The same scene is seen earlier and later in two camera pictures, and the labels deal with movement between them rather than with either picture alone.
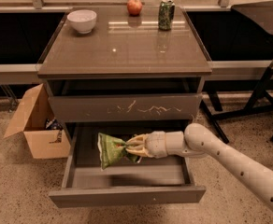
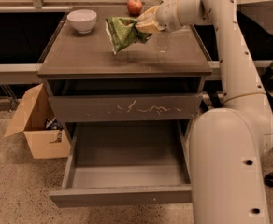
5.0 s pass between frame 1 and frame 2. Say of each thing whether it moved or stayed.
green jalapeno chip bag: moved
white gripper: moved
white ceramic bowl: stayed
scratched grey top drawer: stayed
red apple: stayed
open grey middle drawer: stayed
